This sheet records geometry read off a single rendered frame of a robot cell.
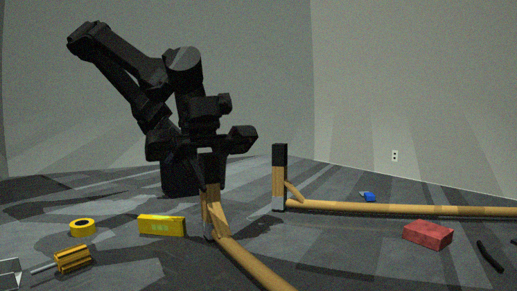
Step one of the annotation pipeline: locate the yellow ring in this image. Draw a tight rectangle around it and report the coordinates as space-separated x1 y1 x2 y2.
69 218 96 238

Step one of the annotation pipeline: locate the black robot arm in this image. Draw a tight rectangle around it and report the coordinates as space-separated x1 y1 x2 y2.
67 20 233 138

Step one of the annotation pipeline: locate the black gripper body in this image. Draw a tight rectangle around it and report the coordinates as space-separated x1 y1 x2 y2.
145 100 259 162

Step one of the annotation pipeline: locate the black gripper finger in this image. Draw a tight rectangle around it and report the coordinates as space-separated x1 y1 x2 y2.
214 139 236 191
172 142 207 193

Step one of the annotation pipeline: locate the yellow rectangular block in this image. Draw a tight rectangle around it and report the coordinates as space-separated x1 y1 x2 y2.
137 214 186 237

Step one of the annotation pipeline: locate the red rectangular block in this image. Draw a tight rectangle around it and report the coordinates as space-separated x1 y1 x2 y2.
402 219 454 252

